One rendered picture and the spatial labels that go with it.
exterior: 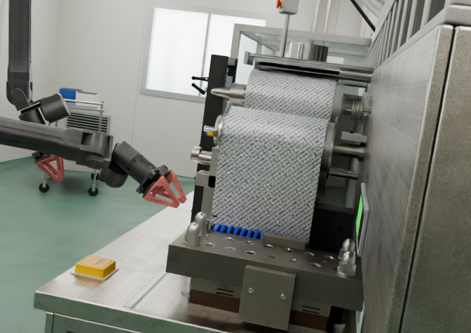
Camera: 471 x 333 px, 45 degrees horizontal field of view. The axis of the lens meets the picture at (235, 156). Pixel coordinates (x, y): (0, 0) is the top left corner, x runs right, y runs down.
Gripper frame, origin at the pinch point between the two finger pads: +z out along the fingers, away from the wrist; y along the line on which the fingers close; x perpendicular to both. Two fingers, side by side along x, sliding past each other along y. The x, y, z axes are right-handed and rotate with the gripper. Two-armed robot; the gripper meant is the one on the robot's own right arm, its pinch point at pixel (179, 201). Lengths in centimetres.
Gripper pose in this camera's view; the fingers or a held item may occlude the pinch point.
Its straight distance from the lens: 135.5
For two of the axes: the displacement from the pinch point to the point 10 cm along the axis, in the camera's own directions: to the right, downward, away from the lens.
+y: -1.8, 1.1, -9.8
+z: 7.7, 6.4, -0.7
